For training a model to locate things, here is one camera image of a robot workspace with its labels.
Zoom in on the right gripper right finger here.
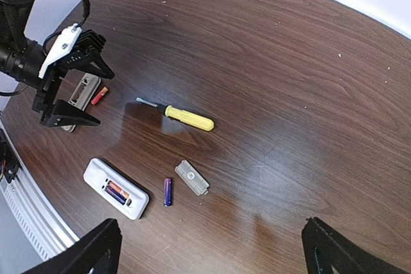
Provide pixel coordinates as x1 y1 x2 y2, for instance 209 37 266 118
301 217 405 273

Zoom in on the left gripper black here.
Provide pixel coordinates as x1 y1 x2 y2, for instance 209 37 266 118
32 47 115 128

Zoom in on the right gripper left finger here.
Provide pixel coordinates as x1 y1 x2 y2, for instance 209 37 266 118
26 219 122 273

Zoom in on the grey remote control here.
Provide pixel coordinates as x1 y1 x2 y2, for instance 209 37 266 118
60 73 102 133

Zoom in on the red battery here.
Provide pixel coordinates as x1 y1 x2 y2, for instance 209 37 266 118
91 87 109 105

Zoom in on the white remote control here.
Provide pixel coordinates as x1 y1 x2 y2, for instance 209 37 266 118
83 158 150 220

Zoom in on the purple battery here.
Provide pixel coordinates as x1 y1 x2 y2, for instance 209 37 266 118
164 178 172 207
105 186 127 205

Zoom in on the grey battery cover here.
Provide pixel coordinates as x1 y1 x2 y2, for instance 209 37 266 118
175 160 210 196

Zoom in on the yellow handled screwdriver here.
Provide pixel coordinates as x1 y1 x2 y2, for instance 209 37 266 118
136 98 214 132

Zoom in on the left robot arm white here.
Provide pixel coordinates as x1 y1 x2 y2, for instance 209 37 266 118
1 0 115 127

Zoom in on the purple battery in white remote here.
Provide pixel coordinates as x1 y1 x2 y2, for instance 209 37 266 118
105 186 127 205

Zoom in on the orange battery in white remote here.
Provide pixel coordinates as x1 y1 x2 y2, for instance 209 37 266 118
108 181 130 200

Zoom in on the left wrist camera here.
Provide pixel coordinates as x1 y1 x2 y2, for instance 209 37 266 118
37 23 107 79

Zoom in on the aluminium front rail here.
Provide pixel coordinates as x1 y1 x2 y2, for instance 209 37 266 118
1 125 80 261

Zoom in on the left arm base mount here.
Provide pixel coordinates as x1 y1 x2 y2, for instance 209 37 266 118
1 129 21 184

